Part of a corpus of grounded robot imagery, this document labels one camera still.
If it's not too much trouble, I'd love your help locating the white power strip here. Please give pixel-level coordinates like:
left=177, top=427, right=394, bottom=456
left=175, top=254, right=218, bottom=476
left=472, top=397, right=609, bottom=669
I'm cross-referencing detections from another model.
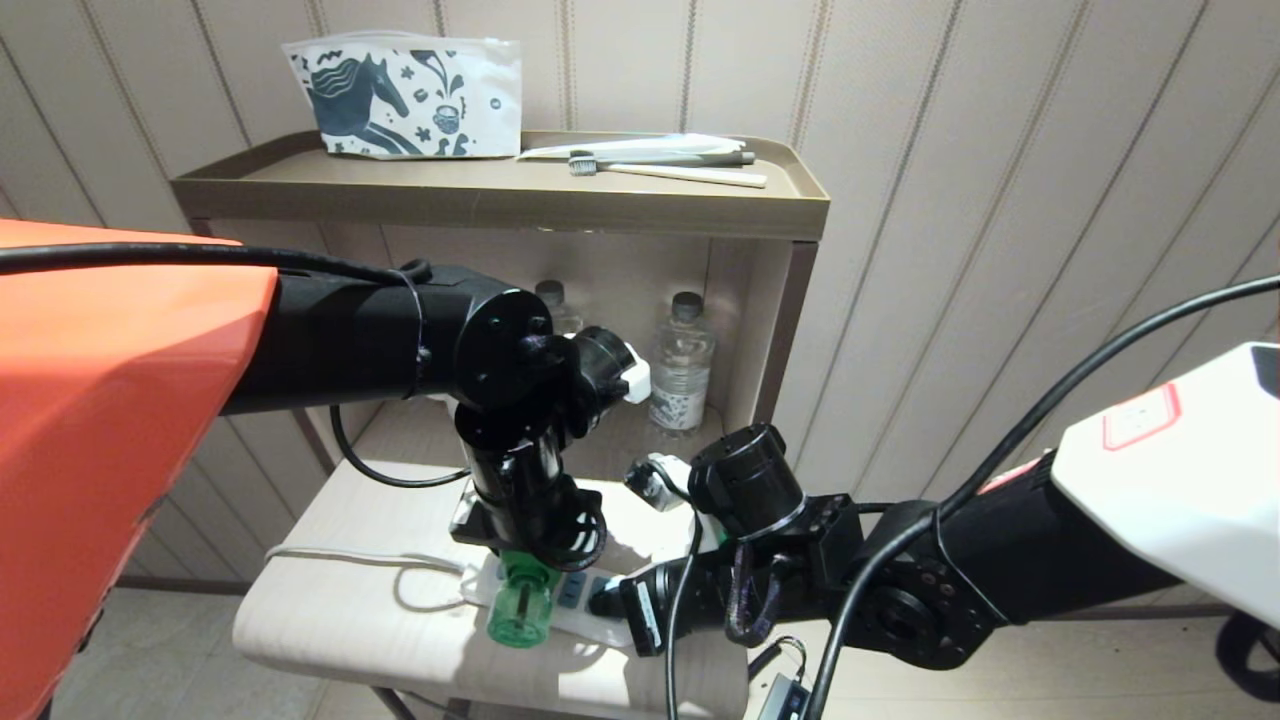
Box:
left=465, top=555, right=641, bottom=649

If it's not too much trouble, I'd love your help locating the green plug-in mosquito repellent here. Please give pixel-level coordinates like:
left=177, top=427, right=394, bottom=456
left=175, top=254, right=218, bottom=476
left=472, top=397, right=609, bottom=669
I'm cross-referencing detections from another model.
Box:
left=487, top=552, right=564, bottom=649

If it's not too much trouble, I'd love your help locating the clear water bottle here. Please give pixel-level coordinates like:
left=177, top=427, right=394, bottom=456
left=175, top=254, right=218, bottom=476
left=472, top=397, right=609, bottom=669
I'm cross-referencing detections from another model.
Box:
left=648, top=292, right=717, bottom=434
left=533, top=280, right=583, bottom=337

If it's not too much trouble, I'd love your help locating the brown wooden bedside shelf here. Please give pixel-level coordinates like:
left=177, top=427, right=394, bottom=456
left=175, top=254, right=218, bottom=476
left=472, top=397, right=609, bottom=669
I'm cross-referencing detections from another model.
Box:
left=171, top=130, right=831, bottom=720

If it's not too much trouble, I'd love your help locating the clear plastic toothbrush wrapper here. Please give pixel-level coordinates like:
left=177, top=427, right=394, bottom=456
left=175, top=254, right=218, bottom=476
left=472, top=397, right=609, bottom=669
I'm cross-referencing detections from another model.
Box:
left=517, top=133, right=746, bottom=162

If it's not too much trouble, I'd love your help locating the white horse print pouch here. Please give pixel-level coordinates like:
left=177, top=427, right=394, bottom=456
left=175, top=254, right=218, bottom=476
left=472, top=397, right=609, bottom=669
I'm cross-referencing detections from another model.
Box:
left=282, top=33, right=524, bottom=160

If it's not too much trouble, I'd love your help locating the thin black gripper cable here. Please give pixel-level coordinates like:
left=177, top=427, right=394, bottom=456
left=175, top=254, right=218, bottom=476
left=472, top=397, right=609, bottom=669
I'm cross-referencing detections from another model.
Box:
left=664, top=505, right=707, bottom=720

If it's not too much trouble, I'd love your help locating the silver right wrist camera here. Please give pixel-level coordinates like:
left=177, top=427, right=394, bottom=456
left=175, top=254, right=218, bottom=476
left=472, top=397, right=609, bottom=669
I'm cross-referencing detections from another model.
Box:
left=624, top=454, right=693, bottom=513

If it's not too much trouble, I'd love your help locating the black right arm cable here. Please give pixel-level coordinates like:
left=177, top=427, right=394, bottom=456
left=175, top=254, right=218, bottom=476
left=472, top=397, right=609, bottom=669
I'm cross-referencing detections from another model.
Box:
left=808, top=275, right=1280, bottom=720

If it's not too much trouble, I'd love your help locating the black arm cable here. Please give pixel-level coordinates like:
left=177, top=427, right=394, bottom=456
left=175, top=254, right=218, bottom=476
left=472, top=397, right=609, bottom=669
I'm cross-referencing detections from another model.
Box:
left=808, top=275, right=1280, bottom=720
left=0, top=243, right=473, bottom=490

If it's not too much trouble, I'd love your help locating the beige handle toothbrush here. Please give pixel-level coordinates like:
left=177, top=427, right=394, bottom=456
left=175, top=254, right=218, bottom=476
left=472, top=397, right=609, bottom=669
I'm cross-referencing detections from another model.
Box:
left=568, top=150, right=768, bottom=189

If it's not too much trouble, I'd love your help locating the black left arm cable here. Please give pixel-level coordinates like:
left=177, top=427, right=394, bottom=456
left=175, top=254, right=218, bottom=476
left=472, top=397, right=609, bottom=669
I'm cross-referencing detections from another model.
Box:
left=0, top=243, right=473, bottom=490

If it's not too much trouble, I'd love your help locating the grey handle toothbrush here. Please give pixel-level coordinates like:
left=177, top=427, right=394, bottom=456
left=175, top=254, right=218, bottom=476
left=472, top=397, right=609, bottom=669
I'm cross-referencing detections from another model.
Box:
left=600, top=148, right=756, bottom=167

